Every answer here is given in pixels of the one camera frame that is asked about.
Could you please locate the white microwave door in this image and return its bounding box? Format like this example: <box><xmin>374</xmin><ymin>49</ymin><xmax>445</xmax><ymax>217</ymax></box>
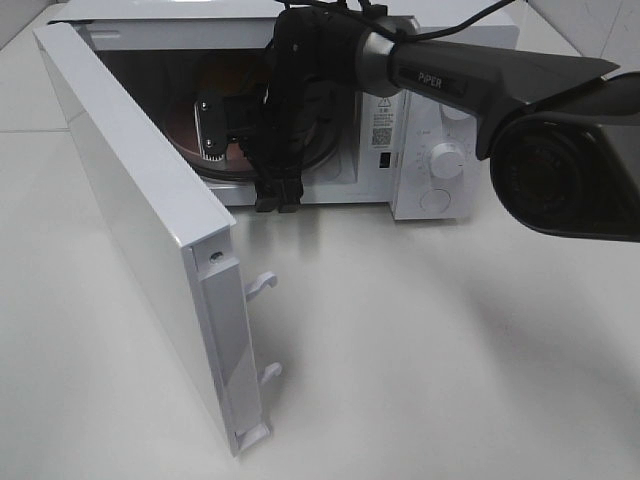
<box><xmin>35</xmin><ymin>23</ymin><xmax>282</xmax><ymax>454</ymax></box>

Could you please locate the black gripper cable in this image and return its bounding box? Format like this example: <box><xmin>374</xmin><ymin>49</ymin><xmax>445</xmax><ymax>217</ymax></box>
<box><xmin>279</xmin><ymin>0</ymin><xmax>516</xmax><ymax>44</ymax></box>

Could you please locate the white microwave oven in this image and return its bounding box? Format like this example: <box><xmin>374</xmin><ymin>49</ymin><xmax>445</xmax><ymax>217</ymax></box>
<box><xmin>46</xmin><ymin>1</ymin><xmax>481</xmax><ymax>220</ymax></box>

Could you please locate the round door release button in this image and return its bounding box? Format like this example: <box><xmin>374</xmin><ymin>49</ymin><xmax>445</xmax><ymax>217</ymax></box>
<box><xmin>420</xmin><ymin>189</ymin><xmax>451</xmax><ymax>214</ymax></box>

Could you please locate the white microwave knob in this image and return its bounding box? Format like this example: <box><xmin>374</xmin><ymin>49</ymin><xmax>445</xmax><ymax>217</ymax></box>
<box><xmin>440</xmin><ymin>104</ymin><xmax>474</xmax><ymax>122</ymax></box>
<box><xmin>429</xmin><ymin>142</ymin><xmax>466</xmax><ymax>180</ymax></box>

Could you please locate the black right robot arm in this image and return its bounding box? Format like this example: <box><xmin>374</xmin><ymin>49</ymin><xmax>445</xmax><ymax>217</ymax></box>
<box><xmin>194</xmin><ymin>1</ymin><xmax>639</xmax><ymax>242</ymax></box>

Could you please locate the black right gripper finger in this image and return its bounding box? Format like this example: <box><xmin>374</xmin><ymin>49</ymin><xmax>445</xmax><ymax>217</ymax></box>
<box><xmin>194</xmin><ymin>89</ymin><xmax>268</xmax><ymax>161</ymax></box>
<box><xmin>239</xmin><ymin>135</ymin><xmax>304</xmax><ymax>213</ymax></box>

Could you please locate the pink round plate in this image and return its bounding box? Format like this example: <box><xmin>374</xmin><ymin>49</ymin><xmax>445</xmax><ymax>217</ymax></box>
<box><xmin>164</xmin><ymin>99</ymin><xmax>282</xmax><ymax>164</ymax></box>

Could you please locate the burger with sesame-free bun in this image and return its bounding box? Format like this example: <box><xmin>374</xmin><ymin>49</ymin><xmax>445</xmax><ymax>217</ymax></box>
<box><xmin>194</xmin><ymin>50</ymin><xmax>271</xmax><ymax>95</ymax></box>

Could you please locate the glass microwave turntable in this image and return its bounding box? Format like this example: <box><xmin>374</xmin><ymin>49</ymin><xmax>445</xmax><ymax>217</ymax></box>
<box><xmin>190</xmin><ymin>140</ymin><xmax>339</xmax><ymax>183</ymax></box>

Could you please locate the white warning label sticker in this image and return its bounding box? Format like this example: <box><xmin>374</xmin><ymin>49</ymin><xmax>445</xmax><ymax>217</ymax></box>
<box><xmin>369</xmin><ymin>97</ymin><xmax>396</xmax><ymax>149</ymax></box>

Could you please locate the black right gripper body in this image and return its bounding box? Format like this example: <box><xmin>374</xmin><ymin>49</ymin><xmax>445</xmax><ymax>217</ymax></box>
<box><xmin>262</xmin><ymin>9</ymin><xmax>364</xmax><ymax>151</ymax></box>

